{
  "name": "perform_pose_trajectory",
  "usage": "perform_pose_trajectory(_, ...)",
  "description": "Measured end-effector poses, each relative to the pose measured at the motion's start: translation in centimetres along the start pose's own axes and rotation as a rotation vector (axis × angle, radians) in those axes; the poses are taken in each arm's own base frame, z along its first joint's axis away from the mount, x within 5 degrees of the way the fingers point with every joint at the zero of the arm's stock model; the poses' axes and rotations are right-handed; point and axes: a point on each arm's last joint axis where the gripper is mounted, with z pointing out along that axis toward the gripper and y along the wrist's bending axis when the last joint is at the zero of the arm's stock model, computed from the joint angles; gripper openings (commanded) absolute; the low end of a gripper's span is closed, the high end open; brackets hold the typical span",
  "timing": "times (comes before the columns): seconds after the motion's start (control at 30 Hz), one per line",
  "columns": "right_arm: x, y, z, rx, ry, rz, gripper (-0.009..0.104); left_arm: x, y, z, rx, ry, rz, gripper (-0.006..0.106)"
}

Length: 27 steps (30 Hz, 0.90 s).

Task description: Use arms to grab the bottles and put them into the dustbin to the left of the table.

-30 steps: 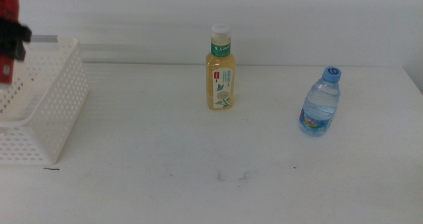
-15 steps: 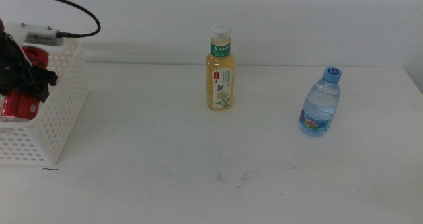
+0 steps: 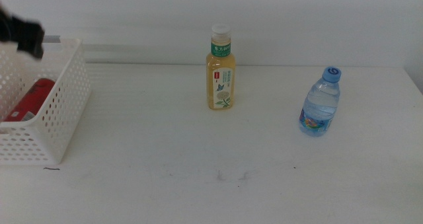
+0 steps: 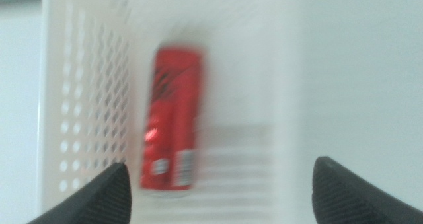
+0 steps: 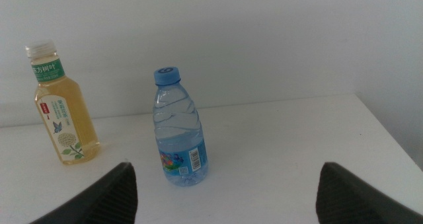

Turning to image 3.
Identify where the yellow tea bottle white cap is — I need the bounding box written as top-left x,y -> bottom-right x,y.
206,23 -> 237,111

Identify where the clear water bottle blue cap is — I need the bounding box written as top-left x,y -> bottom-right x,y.
298,66 -> 342,138

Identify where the red drink can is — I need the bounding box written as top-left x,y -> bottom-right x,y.
3,78 -> 56,122

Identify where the white perforated plastic basket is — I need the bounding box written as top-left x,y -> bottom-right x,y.
0,37 -> 92,166

